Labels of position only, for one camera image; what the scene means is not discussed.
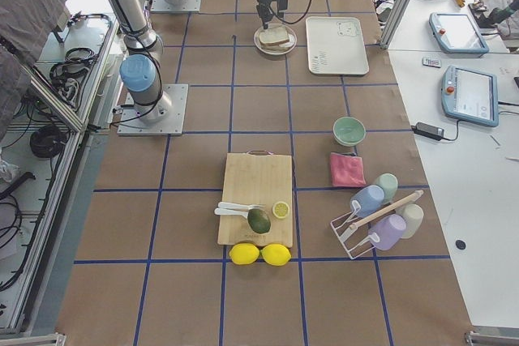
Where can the cream bear serving tray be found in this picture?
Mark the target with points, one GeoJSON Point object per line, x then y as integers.
{"type": "Point", "coordinates": [335, 46]}

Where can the yellow lemon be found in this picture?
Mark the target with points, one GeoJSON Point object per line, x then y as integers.
{"type": "Point", "coordinates": [244, 253]}
{"type": "Point", "coordinates": [276, 254]}

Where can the white cup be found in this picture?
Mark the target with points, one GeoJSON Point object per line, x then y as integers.
{"type": "Point", "coordinates": [413, 215]}

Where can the avocado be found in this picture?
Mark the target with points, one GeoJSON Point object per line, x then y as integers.
{"type": "Point", "coordinates": [258, 221]}

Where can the half lemon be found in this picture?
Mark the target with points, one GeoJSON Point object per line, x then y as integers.
{"type": "Point", "coordinates": [281, 210]}

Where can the white plastic fork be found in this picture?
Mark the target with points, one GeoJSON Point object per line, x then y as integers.
{"type": "Point", "coordinates": [239, 206]}

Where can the black power adapter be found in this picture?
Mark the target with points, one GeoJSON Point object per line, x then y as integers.
{"type": "Point", "coordinates": [429, 131]}

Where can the white wire cup rack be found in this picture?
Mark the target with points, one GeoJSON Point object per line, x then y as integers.
{"type": "Point", "coordinates": [352, 232]}

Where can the teach pendant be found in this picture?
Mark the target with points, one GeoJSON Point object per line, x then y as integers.
{"type": "Point", "coordinates": [470, 95]}
{"type": "Point", "coordinates": [457, 34]}

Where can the pale green cup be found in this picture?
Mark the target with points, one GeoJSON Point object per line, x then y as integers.
{"type": "Point", "coordinates": [389, 185]}

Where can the white plastic knife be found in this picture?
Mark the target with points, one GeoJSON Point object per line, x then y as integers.
{"type": "Point", "coordinates": [228, 212]}

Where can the purple cup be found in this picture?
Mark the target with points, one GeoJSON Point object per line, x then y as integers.
{"type": "Point", "coordinates": [387, 232]}

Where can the blue cup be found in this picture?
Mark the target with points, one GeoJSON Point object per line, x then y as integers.
{"type": "Point", "coordinates": [366, 201]}

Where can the upper teach pendant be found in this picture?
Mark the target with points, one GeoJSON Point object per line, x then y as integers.
{"type": "Point", "coordinates": [457, 34]}

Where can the left yellow lemon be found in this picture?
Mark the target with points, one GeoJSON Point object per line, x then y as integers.
{"type": "Point", "coordinates": [244, 253]}

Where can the cream round plate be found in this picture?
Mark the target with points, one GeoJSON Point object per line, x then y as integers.
{"type": "Point", "coordinates": [293, 38]}

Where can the green bowl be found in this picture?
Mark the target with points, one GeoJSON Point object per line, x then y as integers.
{"type": "Point", "coordinates": [348, 131]}

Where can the wooden cutting board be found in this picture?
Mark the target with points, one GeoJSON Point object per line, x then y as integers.
{"type": "Point", "coordinates": [257, 179]}

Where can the right yellow lemon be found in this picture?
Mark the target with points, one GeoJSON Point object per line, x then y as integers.
{"type": "Point", "coordinates": [276, 254]}

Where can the bread slice on plate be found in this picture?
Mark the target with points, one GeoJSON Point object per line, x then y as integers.
{"type": "Point", "coordinates": [282, 47]}

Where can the lower teach pendant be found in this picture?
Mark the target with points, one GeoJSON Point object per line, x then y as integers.
{"type": "Point", "coordinates": [470, 95]}

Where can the pink cloth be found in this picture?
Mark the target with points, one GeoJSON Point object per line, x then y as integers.
{"type": "Point", "coordinates": [346, 171]}

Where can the bread slice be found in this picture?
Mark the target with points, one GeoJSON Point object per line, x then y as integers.
{"type": "Point", "coordinates": [282, 47]}
{"type": "Point", "coordinates": [274, 36]}

